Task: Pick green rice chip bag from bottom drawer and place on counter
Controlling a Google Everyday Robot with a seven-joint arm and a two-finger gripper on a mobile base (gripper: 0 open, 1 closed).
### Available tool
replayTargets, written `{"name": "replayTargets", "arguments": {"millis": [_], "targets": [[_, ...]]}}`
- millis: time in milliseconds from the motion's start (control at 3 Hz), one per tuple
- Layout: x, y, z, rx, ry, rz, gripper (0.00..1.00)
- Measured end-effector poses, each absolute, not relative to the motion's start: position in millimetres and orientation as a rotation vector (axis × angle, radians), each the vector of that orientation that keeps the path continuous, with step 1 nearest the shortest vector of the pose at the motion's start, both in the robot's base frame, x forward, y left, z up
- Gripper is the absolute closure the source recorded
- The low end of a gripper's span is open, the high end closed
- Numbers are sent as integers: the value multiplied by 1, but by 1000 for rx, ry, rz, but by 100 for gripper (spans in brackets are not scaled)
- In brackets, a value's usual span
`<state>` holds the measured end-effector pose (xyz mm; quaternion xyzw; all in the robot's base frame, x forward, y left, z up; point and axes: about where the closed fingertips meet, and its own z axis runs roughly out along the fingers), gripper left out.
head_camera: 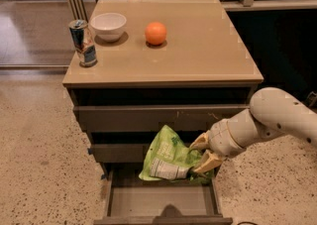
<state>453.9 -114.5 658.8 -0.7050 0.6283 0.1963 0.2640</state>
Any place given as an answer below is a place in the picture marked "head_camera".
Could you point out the middle grey drawer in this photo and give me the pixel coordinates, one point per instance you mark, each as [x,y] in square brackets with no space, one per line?
[119,153]

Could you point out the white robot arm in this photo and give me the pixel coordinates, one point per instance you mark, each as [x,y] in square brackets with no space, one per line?
[272,113]

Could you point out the green rice chip bag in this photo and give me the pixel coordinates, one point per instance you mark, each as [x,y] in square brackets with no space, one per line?
[168,158]

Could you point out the top grey drawer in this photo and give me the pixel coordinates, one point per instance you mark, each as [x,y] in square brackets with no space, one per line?
[150,118]

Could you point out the bottom grey open drawer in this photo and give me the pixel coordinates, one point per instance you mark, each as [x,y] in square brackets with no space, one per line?
[132,201]

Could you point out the grey drawer cabinet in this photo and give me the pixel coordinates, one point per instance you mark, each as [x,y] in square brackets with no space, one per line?
[202,61]

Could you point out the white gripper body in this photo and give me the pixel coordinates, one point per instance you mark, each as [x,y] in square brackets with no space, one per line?
[220,139]

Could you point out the white ceramic bowl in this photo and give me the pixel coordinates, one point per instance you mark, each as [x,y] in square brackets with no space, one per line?
[109,26]

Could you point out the blue silver drink can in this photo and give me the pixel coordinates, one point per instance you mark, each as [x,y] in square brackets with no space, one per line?
[83,42]

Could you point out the dark object on floor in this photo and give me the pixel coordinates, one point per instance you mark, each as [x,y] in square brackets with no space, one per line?
[311,99]

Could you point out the orange fruit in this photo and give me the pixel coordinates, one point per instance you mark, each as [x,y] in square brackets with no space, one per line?
[155,33]

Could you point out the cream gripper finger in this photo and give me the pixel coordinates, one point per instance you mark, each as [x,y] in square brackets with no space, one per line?
[208,162]
[200,143]

